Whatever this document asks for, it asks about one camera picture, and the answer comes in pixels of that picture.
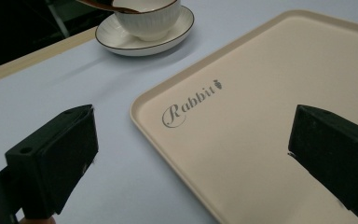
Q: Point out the white ribbed cup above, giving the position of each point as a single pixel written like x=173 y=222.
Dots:
x=147 y=18

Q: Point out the beige plastic tray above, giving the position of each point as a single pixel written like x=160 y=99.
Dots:
x=261 y=130

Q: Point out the brown spoon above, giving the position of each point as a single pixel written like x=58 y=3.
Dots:
x=105 y=5

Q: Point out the metal stand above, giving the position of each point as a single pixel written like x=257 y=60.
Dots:
x=57 y=17

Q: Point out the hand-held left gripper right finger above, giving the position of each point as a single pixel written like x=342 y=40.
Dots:
x=335 y=149

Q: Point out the white saucer with dark rim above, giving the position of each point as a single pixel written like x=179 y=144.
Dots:
x=121 y=39

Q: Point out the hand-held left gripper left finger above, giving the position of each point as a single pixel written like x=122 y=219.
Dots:
x=51 y=161

